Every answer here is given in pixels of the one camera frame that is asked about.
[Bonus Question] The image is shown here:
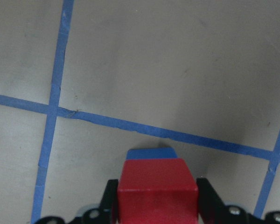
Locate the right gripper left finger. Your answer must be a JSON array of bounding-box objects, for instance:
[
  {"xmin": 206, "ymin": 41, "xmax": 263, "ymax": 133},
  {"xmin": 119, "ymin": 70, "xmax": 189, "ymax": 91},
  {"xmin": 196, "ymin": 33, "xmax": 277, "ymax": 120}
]
[{"xmin": 99, "ymin": 179, "xmax": 119, "ymax": 224}]

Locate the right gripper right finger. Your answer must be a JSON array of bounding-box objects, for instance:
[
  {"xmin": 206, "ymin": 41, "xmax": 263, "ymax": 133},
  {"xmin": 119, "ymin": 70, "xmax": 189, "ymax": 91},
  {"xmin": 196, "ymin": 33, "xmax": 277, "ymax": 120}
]
[{"xmin": 196, "ymin": 178, "xmax": 225, "ymax": 224}]

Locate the red wooden block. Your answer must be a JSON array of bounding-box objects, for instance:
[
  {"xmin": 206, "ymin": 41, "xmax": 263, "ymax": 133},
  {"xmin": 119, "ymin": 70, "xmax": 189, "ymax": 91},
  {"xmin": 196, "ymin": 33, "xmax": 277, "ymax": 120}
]
[{"xmin": 117, "ymin": 158, "xmax": 198, "ymax": 224}]

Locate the blue wooden block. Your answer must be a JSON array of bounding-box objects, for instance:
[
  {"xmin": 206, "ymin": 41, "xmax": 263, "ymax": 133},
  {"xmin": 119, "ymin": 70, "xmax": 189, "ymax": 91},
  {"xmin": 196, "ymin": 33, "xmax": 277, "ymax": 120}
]
[{"xmin": 126, "ymin": 147, "xmax": 178, "ymax": 160}]

